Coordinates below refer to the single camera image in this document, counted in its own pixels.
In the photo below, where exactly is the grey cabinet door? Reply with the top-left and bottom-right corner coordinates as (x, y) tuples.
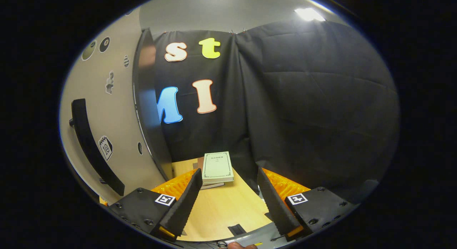
(59, 8), (169, 206)

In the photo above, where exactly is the black door handle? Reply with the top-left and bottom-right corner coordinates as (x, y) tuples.
(69, 98), (125, 197)

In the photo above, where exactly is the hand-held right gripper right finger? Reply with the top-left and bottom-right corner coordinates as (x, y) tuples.
(257, 168), (357, 242)

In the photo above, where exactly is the green book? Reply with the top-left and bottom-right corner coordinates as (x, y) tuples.
(202, 151), (235, 184)

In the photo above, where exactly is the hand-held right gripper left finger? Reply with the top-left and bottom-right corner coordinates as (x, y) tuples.
(107, 169), (204, 242)

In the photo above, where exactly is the small ceiling light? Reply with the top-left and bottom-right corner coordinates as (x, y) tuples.
(295, 8), (326, 22)

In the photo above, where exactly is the black backdrop cloth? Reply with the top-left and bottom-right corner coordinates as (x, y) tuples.
(152, 20), (400, 206)

